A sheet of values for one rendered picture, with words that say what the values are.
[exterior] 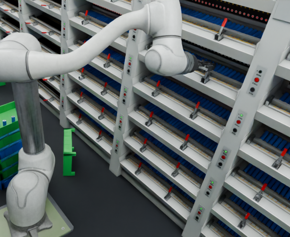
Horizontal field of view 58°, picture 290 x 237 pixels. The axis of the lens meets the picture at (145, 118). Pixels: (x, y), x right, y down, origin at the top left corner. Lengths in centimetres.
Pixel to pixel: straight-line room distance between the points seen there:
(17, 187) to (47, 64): 56
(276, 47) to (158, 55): 45
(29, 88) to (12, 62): 24
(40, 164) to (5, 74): 55
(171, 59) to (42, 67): 43
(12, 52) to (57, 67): 15
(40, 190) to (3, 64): 57
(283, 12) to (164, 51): 44
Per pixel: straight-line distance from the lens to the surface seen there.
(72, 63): 93
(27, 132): 129
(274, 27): 110
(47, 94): 261
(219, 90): 122
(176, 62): 92
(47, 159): 138
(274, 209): 135
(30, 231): 139
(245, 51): 115
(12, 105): 189
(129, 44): 153
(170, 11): 94
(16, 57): 97
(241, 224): 146
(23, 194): 125
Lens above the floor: 137
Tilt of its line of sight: 31 degrees down
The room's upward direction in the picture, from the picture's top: 12 degrees clockwise
